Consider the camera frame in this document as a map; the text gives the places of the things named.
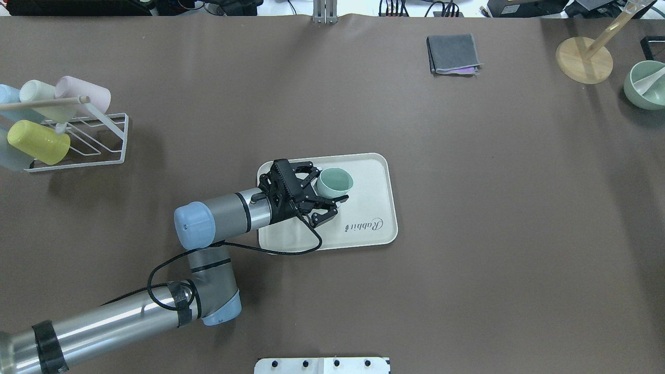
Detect light blue cup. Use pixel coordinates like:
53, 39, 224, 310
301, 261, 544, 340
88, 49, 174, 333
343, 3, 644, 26
1, 84, 24, 123

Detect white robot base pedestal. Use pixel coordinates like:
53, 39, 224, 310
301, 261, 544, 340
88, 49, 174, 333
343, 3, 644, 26
254, 356, 391, 373

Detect wooden cup stand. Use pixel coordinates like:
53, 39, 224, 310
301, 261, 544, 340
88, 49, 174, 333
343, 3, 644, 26
555, 1, 653, 85

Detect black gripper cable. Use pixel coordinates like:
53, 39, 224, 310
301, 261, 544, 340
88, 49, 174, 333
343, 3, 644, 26
99, 210, 323, 312

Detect green bowl with spoon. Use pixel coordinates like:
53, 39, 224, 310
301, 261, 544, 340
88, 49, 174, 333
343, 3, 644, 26
623, 61, 664, 110

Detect white cup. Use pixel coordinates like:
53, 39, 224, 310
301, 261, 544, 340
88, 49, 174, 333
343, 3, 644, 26
19, 79, 58, 121

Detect white wire cup rack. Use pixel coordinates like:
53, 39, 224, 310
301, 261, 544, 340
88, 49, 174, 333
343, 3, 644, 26
26, 96, 130, 173

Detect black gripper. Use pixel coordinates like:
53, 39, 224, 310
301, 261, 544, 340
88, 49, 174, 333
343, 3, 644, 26
258, 159, 349, 229

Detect yellow cup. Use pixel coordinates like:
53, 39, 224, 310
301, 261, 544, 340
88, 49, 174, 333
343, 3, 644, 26
7, 120, 71, 166

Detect green cup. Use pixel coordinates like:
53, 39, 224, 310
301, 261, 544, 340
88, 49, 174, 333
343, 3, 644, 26
314, 167, 354, 199

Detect cream rabbit tray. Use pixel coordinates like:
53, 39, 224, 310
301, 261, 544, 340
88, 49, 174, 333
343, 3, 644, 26
257, 152, 397, 252

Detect aluminium frame post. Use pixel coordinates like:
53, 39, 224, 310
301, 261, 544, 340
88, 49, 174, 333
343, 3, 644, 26
312, 0, 339, 24

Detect pink cup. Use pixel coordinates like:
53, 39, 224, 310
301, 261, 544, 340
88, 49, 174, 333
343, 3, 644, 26
54, 76, 112, 118

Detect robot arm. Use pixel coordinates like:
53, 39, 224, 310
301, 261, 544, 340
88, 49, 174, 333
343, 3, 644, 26
2, 159, 353, 373

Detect folded grey cloth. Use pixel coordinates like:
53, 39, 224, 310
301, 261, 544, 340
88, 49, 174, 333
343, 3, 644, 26
426, 33, 482, 76

